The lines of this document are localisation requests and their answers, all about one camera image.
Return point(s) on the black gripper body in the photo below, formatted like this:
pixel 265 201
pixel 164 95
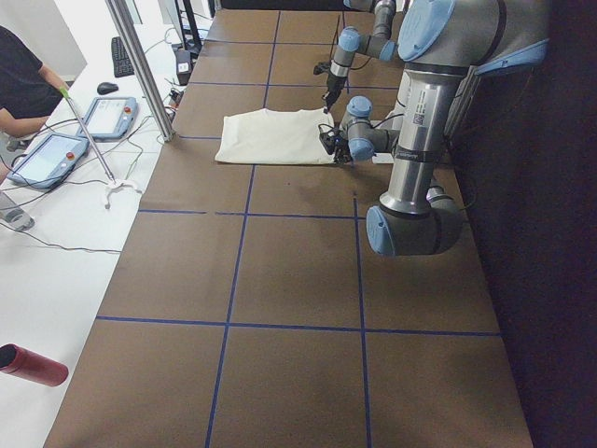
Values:
pixel 332 86
pixel 341 152

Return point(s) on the cream long-sleeve cat shirt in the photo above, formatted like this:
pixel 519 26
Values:
pixel 274 137

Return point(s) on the silver-grey robot arm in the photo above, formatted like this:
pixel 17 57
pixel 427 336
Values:
pixel 378 44
pixel 439 42

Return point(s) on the black box with label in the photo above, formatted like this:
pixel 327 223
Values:
pixel 184 66

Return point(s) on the black keyboard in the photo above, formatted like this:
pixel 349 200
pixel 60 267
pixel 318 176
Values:
pixel 122 65

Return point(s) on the upper teach pendant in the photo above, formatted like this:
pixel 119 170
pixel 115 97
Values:
pixel 110 118

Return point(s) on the teach pendant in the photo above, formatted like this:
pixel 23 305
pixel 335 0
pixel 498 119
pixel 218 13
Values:
pixel 110 118
pixel 49 162

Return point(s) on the black computer mouse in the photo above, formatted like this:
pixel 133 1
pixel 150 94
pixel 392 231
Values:
pixel 106 87

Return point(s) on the lower teach pendant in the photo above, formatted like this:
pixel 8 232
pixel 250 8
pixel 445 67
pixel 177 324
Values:
pixel 49 162

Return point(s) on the seated person in black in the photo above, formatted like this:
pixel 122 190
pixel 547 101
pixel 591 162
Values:
pixel 30 90

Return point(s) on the red cylindrical bottle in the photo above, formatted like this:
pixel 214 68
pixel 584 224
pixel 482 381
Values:
pixel 28 365

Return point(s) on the aluminium frame post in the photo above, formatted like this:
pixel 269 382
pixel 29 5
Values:
pixel 125 27

